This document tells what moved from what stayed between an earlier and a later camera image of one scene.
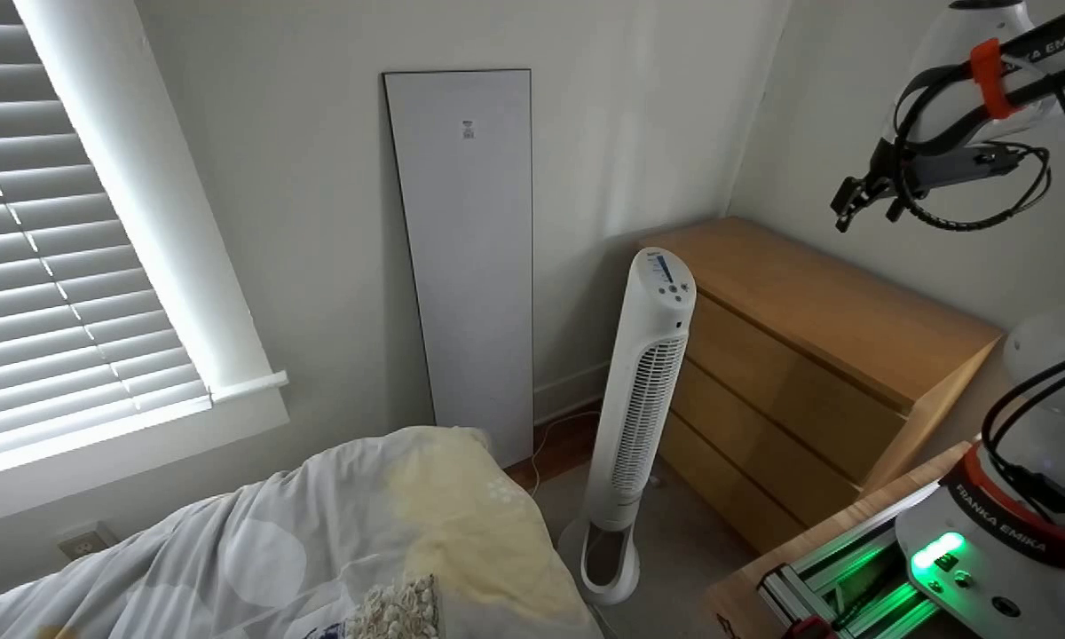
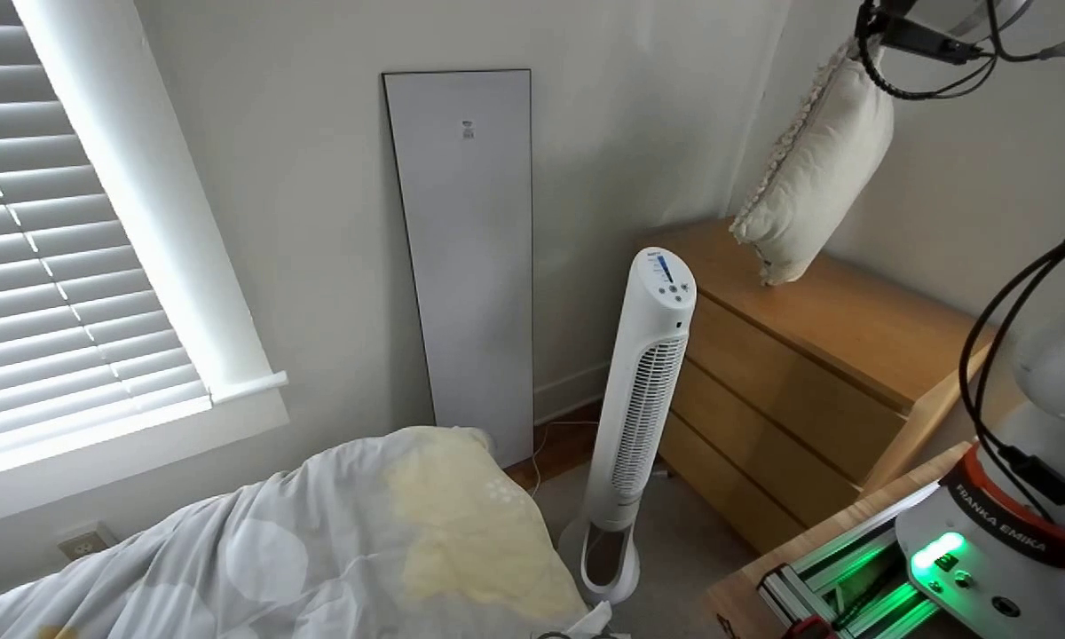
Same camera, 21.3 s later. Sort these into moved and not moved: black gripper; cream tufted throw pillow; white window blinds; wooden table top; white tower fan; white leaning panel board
Moved: cream tufted throw pillow; black gripper
Not moved: wooden table top; white window blinds; white leaning panel board; white tower fan
